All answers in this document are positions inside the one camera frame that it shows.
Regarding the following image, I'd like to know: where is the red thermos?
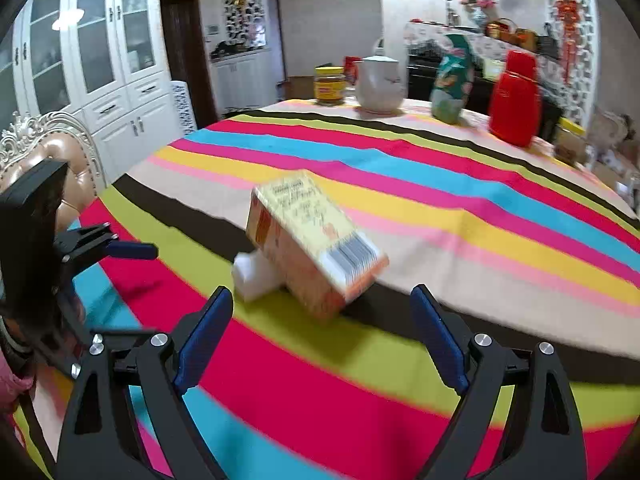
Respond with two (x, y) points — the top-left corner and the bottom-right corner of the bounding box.
(488, 50), (543, 148)

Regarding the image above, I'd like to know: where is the striped tablecloth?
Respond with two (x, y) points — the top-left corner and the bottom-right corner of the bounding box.
(10, 97), (640, 480)

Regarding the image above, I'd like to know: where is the white lattice screen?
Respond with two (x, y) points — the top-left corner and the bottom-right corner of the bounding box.
(220, 0), (264, 53)
(545, 0), (599, 126)

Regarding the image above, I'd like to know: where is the brown cardboard box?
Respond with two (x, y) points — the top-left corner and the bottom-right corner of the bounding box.
(286, 76), (316, 101)

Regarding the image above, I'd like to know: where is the dark wooden door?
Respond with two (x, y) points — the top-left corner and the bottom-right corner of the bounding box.
(160, 0), (219, 131)

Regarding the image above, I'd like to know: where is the green floral vase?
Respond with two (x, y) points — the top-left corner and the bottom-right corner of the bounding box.
(431, 34), (476, 125)

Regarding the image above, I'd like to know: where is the white glass-door cabinet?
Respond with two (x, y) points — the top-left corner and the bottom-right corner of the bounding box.
(0, 0), (176, 181)

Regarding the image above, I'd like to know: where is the red knot ornament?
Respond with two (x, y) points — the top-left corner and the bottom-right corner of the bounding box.
(554, 0), (581, 86)

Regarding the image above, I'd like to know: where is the white foam wrap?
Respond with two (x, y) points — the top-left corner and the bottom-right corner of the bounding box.
(231, 250), (290, 303)

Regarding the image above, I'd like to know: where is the white lattice panel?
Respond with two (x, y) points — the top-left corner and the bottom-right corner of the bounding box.
(170, 81), (199, 136)

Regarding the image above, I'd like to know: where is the black handbag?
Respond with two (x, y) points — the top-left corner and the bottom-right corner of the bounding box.
(537, 22), (562, 59)

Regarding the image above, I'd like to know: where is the yellow orange cardboard box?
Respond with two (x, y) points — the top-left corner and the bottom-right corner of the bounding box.
(246, 170), (390, 321)

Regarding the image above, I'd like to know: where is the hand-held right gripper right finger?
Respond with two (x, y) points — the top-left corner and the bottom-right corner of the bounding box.
(410, 284), (588, 480)

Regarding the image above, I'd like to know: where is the beige tufted dining chair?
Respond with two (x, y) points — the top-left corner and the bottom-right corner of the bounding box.
(0, 112), (103, 226)

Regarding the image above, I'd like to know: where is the pink flower bouquet vase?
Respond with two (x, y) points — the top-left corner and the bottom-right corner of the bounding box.
(457, 0), (501, 26)

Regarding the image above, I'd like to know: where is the orange basket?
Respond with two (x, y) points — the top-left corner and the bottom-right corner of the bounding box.
(485, 17), (538, 52)

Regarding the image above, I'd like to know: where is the person's left forearm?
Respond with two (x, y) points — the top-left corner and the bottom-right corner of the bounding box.
(0, 347), (37, 413)

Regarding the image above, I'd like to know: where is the lace-covered dark piano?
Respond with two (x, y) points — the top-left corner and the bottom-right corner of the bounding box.
(404, 20), (566, 141)

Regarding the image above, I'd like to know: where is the white ceramic teapot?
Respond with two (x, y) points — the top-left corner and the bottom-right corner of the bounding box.
(354, 40), (407, 113)

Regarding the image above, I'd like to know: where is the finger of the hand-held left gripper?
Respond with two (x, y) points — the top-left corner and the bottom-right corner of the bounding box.
(54, 222), (159, 264)

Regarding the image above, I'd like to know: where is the white low cabinet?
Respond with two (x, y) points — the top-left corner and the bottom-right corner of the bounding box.
(210, 49), (282, 116)

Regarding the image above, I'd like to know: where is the yellow-lid glass jar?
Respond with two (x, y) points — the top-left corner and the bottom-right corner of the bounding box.
(554, 117), (587, 163)
(314, 66), (347, 107)

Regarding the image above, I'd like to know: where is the beige carved sofa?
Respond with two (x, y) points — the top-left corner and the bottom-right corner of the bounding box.
(590, 110), (640, 198)

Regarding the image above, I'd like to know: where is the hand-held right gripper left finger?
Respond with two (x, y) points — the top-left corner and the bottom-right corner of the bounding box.
(57, 285), (236, 480)

